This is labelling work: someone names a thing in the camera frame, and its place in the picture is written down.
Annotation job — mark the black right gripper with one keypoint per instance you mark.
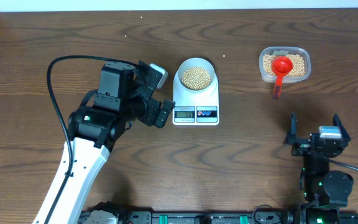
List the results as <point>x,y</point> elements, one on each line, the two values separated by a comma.
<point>302,145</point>

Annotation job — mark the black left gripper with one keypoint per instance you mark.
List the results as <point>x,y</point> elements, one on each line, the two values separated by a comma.
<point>148,116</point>

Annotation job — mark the red measuring scoop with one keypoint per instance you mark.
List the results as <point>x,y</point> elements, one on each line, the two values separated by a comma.
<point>281,67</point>

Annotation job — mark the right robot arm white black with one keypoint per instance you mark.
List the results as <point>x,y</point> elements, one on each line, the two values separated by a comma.
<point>325,190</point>

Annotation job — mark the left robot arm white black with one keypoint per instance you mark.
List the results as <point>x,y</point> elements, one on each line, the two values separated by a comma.
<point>124,95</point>

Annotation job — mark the white digital kitchen scale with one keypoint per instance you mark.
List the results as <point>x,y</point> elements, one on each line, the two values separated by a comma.
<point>194,108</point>

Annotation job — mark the grey bowl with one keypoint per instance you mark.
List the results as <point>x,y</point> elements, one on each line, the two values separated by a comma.
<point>196,74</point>

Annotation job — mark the clear plastic container of beans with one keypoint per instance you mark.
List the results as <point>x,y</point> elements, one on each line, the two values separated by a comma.
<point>298,56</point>

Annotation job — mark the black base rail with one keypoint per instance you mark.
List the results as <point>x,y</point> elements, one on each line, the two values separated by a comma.
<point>111,213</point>

